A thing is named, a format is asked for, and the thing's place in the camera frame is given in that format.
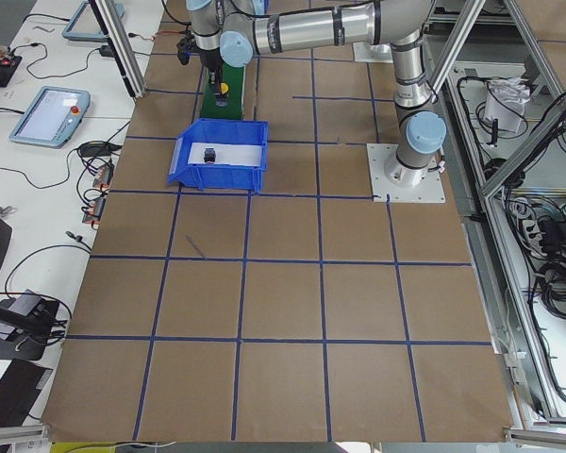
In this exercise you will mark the white foam pad left bin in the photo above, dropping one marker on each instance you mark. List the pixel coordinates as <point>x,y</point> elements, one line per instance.
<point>229,154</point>

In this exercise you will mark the teach pendant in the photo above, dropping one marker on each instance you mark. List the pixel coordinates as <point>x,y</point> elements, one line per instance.
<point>52,117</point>
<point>83,26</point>

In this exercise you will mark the far teach pendant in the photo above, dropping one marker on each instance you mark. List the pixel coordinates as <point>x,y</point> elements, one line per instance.
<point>83,26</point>

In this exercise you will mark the near teach pendant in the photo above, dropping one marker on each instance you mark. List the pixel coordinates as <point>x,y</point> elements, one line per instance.
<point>52,117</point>

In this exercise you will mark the yellow push button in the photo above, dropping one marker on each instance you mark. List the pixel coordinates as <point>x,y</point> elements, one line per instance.
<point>221,95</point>

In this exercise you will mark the red push button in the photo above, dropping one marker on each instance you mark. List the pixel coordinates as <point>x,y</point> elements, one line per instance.
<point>209,155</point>

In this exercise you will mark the green conveyor belt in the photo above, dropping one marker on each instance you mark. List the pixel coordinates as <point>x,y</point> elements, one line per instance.
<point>234,78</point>

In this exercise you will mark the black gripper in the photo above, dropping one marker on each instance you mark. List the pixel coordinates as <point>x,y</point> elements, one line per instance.
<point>211,59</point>

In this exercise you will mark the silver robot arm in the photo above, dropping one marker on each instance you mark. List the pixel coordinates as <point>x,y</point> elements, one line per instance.
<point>231,33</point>

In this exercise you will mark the aluminium frame post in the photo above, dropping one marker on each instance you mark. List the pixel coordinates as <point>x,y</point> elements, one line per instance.
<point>107,16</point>

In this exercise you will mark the blue bin left side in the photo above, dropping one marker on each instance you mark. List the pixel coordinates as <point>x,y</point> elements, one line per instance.
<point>216,176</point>

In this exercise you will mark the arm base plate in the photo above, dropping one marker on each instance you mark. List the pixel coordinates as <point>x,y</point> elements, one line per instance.
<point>366,52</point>
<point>394,183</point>

